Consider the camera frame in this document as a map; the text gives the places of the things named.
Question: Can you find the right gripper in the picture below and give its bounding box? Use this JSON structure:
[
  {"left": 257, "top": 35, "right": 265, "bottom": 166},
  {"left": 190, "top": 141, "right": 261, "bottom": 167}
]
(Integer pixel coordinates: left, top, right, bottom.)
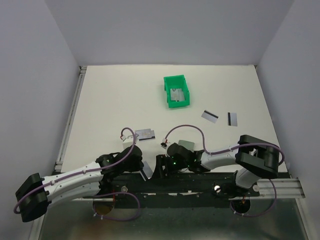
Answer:
[{"left": 151, "top": 153, "right": 189, "bottom": 179}]

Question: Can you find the silver magnetic stripe card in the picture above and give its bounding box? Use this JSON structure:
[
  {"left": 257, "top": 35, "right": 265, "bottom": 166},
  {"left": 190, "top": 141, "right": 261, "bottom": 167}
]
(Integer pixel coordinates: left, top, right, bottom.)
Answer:
[{"left": 140, "top": 161, "right": 153, "bottom": 182}]

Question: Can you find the green leather card holder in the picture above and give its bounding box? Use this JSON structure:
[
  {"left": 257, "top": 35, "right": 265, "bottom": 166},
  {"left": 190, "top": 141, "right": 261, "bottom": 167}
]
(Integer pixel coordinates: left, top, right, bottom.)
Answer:
[{"left": 178, "top": 140, "right": 195, "bottom": 152}]

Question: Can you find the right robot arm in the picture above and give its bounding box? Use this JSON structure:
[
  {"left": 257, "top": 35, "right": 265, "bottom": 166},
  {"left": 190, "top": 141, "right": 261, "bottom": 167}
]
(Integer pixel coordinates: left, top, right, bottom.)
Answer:
[{"left": 152, "top": 135, "right": 284, "bottom": 196}]

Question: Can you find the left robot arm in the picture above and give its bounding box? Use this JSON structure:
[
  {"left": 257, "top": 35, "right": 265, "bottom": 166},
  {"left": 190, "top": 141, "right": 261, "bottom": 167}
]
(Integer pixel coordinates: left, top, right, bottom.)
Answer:
[{"left": 13, "top": 145, "right": 144, "bottom": 223}]

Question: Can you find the patterned credit card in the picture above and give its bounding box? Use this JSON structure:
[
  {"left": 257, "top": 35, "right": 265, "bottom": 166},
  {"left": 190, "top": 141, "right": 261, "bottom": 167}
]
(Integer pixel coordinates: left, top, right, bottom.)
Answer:
[{"left": 135, "top": 128, "right": 155, "bottom": 141}]

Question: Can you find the card under patterned card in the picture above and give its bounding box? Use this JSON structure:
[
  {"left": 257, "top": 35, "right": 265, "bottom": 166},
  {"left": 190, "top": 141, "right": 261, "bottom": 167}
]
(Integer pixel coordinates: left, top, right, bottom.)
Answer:
[{"left": 138, "top": 129, "right": 156, "bottom": 141}]

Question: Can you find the silver card near right gripper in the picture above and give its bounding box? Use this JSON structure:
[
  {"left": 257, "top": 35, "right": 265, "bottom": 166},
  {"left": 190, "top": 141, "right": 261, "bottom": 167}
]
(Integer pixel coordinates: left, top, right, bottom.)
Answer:
[{"left": 201, "top": 110, "right": 219, "bottom": 124}]

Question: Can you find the silver card in bin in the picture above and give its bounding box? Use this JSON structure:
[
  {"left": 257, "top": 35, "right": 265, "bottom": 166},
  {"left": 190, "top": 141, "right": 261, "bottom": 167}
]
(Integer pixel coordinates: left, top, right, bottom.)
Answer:
[{"left": 170, "top": 88, "right": 186, "bottom": 102}]

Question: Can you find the far right silver card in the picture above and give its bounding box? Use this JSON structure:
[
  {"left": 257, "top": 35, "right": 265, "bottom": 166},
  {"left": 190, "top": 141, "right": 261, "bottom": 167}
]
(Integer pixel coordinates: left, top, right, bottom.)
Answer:
[{"left": 227, "top": 112, "right": 238, "bottom": 127}]

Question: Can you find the green plastic bin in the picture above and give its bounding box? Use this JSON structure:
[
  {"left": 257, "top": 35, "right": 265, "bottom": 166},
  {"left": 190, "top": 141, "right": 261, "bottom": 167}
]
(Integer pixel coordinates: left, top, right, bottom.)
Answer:
[{"left": 163, "top": 75, "right": 190, "bottom": 109}]

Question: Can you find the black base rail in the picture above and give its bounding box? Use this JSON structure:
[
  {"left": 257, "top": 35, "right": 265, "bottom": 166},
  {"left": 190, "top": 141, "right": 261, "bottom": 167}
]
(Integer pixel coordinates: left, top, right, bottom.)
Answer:
[{"left": 94, "top": 172, "right": 260, "bottom": 209}]

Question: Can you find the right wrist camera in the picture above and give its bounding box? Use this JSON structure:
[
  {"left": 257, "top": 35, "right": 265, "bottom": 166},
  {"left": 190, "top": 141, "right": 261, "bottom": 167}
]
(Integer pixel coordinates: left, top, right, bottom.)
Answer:
[{"left": 160, "top": 138, "right": 171, "bottom": 149}]

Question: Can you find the left aluminium frame extrusion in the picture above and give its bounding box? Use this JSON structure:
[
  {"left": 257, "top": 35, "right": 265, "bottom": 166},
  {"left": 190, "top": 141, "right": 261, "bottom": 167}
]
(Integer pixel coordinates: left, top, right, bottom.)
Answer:
[{"left": 28, "top": 66, "right": 88, "bottom": 240}]

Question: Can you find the aluminium frame extrusion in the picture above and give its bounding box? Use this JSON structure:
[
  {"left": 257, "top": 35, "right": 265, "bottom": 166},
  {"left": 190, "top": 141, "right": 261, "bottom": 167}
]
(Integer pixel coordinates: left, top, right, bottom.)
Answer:
[
  {"left": 254, "top": 178, "right": 308, "bottom": 240},
  {"left": 28, "top": 66, "right": 88, "bottom": 240}
]

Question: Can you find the right aluminium frame extrusion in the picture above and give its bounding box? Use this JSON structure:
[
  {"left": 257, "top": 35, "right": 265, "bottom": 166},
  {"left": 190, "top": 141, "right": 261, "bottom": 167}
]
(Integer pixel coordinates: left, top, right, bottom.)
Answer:
[{"left": 254, "top": 178, "right": 308, "bottom": 240}]

